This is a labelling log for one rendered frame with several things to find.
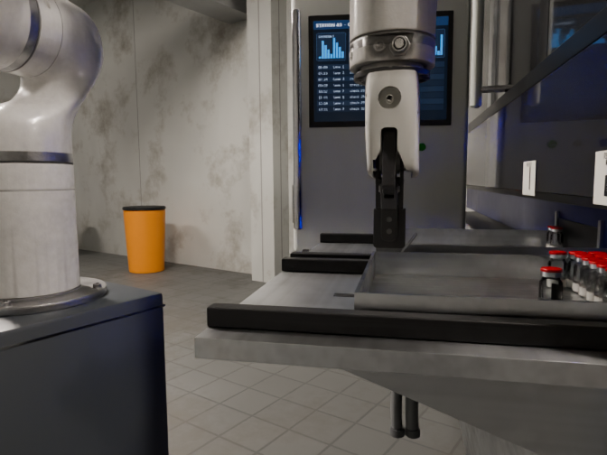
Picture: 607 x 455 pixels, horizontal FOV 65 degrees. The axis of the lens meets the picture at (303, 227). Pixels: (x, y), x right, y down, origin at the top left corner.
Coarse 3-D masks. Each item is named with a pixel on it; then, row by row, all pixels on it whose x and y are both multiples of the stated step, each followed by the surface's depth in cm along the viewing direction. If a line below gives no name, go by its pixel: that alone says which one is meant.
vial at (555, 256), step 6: (552, 252) 59; (558, 252) 59; (564, 252) 59; (552, 258) 60; (558, 258) 59; (564, 258) 59; (552, 264) 59; (558, 264) 59; (564, 264) 59; (564, 270) 59; (564, 276) 59; (564, 282) 59; (564, 288) 59
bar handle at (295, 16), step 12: (300, 12) 128; (300, 24) 129; (300, 36) 129; (300, 48) 129; (300, 60) 129; (300, 72) 130; (300, 84) 130; (300, 96) 130; (300, 108) 131; (300, 120) 131; (300, 132) 131; (300, 144) 132; (300, 156) 132; (300, 168) 132; (300, 180) 132; (300, 192) 133; (300, 204) 133; (300, 216) 133; (300, 228) 134
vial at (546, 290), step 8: (544, 272) 48; (544, 280) 48; (552, 280) 48; (560, 280) 48; (544, 288) 48; (552, 288) 48; (560, 288) 48; (544, 296) 48; (552, 296) 48; (560, 296) 48
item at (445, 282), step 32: (384, 256) 69; (416, 256) 68; (448, 256) 67; (480, 256) 66; (512, 256) 65; (544, 256) 64; (384, 288) 60; (416, 288) 60; (448, 288) 60; (480, 288) 60; (512, 288) 60
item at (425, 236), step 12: (408, 228) 101; (420, 228) 101; (432, 228) 100; (444, 228) 100; (408, 240) 102; (420, 240) 101; (432, 240) 100; (444, 240) 100; (456, 240) 99; (468, 240) 99; (480, 240) 98; (492, 240) 98; (504, 240) 97; (516, 240) 97; (528, 240) 96; (540, 240) 96; (420, 252) 76; (432, 252) 76; (444, 252) 75; (456, 252) 75; (468, 252) 75; (480, 252) 74; (492, 252) 74; (504, 252) 73; (516, 252) 73; (528, 252) 73; (540, 252) 72
